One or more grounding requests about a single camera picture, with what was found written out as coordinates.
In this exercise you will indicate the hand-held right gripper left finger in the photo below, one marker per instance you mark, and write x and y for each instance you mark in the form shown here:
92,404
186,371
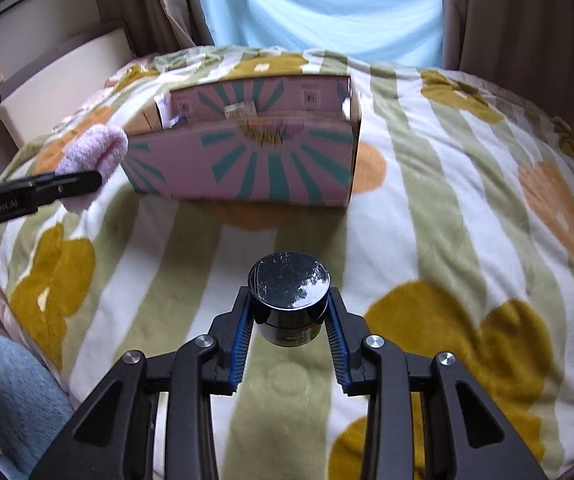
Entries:
239,345

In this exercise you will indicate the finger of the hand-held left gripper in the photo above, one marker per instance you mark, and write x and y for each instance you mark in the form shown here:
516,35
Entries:
74,184

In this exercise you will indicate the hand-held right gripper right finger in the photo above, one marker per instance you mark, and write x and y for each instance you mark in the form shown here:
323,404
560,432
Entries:
336,345

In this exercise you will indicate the pink towel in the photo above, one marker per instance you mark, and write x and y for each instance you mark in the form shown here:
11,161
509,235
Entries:
94,150

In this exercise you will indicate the black round jar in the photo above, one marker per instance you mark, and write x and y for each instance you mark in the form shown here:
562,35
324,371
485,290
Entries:
287,285

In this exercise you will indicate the pink printed cardboard box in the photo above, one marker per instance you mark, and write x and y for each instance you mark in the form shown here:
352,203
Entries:
247,165

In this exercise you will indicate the white padded headboard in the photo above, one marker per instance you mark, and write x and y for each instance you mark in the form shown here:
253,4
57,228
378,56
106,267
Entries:
67,75

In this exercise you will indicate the striped floral blanket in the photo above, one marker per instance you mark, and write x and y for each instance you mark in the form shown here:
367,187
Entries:
442,210

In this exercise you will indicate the brown curtain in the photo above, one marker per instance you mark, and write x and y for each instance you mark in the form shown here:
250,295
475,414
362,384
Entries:
157,5
512,10

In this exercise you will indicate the person's leg in jeans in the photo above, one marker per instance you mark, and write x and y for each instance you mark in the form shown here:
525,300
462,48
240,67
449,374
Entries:
27,405

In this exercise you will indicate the light blue hanging cloth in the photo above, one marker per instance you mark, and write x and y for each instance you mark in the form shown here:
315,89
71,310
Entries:
317,5

